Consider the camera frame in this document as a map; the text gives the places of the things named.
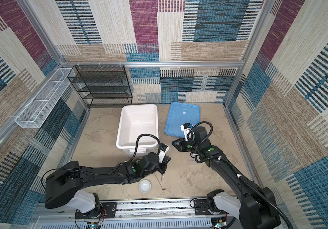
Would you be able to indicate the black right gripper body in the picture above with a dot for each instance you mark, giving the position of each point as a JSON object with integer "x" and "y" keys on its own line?
{"x": 187, "y": 146}

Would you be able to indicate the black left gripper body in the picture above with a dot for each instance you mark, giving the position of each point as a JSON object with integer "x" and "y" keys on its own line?
{"x": 161, "y": 167}

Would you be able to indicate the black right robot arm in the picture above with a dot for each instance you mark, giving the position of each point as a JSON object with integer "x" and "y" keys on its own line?
{"x": 253, "y": 206}

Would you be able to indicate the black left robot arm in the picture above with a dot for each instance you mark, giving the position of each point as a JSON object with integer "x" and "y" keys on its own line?
{"x": 64, "y": 186}

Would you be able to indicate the small white ceramic dish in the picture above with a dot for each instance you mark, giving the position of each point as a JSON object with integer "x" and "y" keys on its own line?
{"x": 144, "y": 186}

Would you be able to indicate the blue plastic bin lid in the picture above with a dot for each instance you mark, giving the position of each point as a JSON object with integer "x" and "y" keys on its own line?
{"x": 179, "y": 114}

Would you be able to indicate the white plastic storage bin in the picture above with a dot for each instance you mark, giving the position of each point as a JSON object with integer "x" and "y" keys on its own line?
{"x": 134, "y": 121}

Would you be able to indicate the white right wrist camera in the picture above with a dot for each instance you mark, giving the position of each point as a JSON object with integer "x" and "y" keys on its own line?
{"x": 188, "y": 132}

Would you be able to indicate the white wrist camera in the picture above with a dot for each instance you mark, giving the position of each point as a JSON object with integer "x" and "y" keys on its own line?
{"x": 188, "y": 132}
{"x": 163, "y": 150}

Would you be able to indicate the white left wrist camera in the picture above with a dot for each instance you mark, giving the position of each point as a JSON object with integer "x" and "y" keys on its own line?
{"x": 163, "y": 150}

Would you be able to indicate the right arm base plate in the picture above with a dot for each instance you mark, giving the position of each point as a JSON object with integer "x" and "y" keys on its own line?
{"x": 202, "y": 207}

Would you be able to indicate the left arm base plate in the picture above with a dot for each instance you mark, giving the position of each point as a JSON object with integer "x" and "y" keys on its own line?
{"x": 106, "y": 210}

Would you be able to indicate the black wire shelf rack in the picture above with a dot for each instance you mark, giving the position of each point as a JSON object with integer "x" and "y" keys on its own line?
{"x": 101, "y": 85}

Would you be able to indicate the aluminium front rail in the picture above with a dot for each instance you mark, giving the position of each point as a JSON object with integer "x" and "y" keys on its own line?
{"x": 167, "y": 213}

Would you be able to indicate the white wire mesh basket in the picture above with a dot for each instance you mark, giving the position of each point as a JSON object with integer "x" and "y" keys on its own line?
{"x": 40, "y": 107}

